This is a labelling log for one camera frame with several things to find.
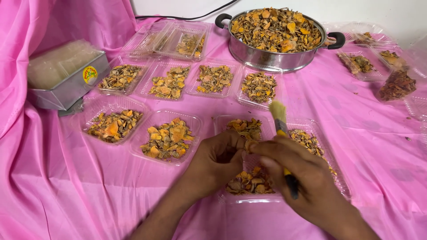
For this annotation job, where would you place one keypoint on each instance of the pink cloth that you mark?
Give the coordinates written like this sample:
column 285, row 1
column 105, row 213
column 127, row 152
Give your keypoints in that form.
column 66, row 200

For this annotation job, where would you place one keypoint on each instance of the person's right hand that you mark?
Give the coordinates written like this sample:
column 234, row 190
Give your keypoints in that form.
column 310, row 180

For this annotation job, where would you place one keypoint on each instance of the silver metal tin box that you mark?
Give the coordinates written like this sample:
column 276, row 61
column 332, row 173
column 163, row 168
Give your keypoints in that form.
column 66, row 90

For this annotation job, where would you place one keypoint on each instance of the single dried orange piece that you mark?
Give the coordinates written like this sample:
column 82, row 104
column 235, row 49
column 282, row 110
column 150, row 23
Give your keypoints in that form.
column 249, row 143

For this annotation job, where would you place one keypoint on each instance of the large heap of dried slices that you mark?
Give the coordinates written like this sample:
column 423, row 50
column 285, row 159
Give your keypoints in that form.
column 277, row 30

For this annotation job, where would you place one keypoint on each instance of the person's left hand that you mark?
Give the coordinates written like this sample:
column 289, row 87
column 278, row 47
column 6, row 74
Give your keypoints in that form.
column 206, row 166

